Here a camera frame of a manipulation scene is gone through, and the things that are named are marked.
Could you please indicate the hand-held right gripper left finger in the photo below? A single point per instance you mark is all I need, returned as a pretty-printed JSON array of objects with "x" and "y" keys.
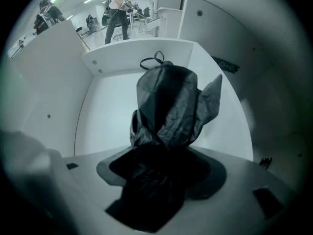
[{"x": 93, "y": 192}]

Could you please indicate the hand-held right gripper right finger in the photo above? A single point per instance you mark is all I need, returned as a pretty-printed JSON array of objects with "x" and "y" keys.
[{"x": 244, "y": 192}]

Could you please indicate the white drawer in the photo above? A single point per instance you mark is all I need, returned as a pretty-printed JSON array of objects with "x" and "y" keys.
[{"x": 110, "y": 111}]

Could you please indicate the black umbrella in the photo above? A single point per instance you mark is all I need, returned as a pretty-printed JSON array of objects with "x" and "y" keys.
[{"x": 168, "y": 111}]

